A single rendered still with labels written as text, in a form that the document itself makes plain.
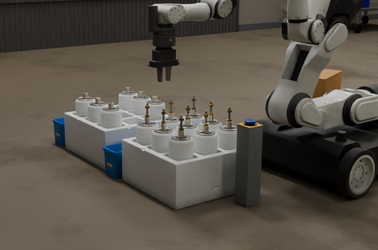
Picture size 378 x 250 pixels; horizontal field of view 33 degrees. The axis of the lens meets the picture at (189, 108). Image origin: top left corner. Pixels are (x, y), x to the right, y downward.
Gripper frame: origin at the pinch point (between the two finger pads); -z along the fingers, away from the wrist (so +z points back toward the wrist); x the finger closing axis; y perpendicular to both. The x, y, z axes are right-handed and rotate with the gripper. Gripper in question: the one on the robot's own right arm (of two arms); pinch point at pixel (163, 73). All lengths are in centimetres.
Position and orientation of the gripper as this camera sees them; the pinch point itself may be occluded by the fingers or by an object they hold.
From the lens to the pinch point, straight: 247.9
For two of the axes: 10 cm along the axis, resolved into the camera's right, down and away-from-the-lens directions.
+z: 0.1, -9.7, -2.4
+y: 6.0, 2.0, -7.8
